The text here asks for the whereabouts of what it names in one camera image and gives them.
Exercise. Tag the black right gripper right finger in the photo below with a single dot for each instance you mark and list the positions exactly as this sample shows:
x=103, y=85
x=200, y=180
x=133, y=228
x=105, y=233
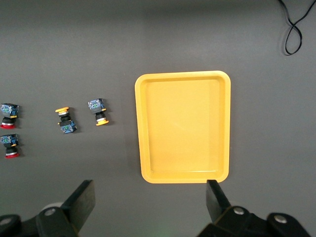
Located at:
x=219, y=212

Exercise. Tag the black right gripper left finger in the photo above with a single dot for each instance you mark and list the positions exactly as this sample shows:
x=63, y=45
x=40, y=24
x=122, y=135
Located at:
x=74, y=212

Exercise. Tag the yellow push button switch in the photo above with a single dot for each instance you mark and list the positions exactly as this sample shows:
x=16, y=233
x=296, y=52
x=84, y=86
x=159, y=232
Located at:
x=66, y=123
x=97, y=111

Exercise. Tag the yellow plastic tray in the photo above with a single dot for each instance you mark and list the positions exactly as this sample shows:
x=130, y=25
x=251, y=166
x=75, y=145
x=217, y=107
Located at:
x=182, y=128

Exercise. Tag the dark grey table cloth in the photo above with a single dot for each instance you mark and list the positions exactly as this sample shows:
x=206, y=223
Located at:
x=74, y=61

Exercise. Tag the red push button switch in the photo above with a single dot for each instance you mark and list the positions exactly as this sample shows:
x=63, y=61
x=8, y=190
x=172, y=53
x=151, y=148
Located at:
x=8, y=113
x=9, y=144

